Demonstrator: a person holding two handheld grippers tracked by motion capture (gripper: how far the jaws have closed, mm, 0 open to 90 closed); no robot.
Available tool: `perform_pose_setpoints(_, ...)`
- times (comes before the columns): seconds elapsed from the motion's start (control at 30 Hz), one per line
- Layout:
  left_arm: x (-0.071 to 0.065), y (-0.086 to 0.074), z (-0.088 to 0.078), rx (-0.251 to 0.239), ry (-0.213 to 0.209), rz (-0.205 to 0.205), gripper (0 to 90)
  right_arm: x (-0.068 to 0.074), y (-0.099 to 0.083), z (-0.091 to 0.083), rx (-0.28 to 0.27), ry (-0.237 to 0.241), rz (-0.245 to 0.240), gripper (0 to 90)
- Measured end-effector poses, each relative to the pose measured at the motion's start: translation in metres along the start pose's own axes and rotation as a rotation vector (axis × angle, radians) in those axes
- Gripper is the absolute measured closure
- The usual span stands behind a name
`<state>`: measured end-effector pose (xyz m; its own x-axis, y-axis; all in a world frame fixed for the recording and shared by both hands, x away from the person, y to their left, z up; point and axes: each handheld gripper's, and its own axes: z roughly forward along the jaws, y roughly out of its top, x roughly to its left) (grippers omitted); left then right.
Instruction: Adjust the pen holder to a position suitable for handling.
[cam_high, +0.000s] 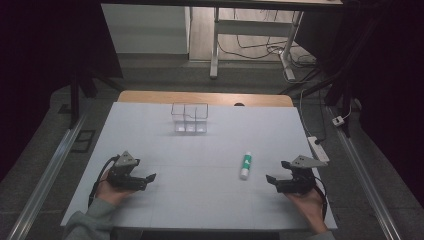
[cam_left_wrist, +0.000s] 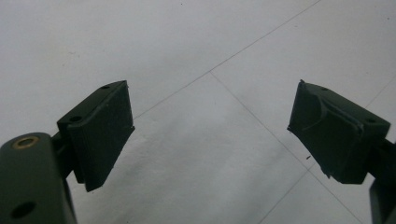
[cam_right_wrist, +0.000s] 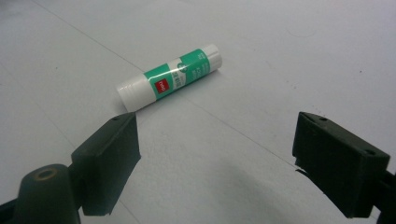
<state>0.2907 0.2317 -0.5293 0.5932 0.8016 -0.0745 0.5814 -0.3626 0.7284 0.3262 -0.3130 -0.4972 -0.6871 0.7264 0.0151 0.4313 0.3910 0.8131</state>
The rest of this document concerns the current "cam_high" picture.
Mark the white green glue stick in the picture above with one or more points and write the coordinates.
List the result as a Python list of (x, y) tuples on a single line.
[(246, 165)]

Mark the clear plastic compartment organiser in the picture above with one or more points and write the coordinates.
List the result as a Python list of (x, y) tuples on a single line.
[(190, 118)]

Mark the white metal desk frame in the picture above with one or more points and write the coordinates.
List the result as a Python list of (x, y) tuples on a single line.
[(253, 28)]

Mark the person's left hand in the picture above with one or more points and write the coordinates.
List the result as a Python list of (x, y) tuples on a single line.
[(110, 193)]

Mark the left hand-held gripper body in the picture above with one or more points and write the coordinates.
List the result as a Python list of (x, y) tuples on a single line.
[(125, 170)]

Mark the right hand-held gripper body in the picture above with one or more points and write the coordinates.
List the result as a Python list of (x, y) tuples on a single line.
[(301, 175)]

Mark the aluminium floor rail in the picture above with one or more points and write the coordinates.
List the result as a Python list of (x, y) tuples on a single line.
[(363, 180), (46, 180)]

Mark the person's right hand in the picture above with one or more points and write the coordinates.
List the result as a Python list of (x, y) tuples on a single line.
[(310, 208)]

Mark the white power strip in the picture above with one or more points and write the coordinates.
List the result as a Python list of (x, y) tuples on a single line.
[(318, 149)]

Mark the white cabinet panel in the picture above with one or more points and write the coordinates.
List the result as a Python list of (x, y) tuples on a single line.
[(146, 28)]

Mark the black rectangular floor frame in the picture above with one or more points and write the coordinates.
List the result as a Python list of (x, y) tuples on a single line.
[(83, 141)]

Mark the white table mat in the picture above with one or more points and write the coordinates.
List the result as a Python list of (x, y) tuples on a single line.
[(206, 200)]

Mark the small white adapter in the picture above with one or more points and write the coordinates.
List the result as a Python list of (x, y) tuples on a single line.
[(338, 121)]

